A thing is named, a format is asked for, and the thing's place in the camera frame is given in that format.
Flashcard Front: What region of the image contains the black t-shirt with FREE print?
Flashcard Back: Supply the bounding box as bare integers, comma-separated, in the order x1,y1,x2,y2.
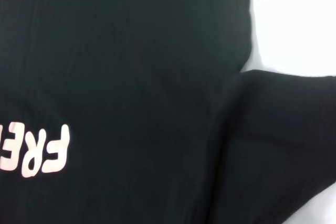
0,0,336,224

